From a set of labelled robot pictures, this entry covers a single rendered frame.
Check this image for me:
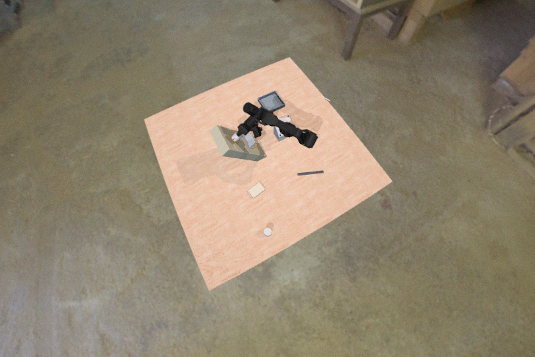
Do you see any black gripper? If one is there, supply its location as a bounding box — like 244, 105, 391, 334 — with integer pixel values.
237, 115, 258, 136

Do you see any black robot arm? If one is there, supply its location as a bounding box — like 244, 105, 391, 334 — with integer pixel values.
242, 102, 318, 148

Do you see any beige service panel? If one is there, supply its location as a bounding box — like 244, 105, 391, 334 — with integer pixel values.
210, 125, 267, 162

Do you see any white cylinder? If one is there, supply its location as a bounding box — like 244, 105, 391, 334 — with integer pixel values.
231, 132, 241, 142

